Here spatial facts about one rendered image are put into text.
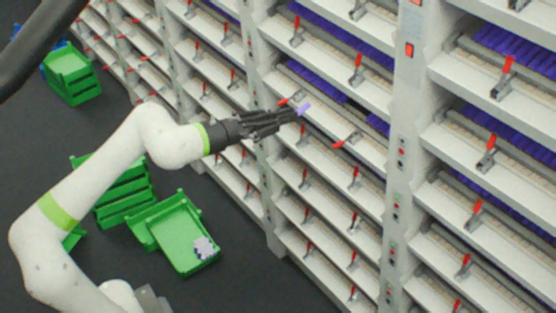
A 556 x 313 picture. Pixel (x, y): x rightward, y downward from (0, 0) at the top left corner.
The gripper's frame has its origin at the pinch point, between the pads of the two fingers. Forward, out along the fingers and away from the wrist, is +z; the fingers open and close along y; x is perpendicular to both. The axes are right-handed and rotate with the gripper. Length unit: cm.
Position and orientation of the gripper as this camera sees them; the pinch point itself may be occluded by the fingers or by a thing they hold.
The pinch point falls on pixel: (284, 116)
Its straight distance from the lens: 173.8
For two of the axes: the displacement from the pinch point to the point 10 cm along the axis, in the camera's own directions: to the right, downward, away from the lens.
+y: -5.4, -5.4, 6.4
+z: 8.3, -2.6, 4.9
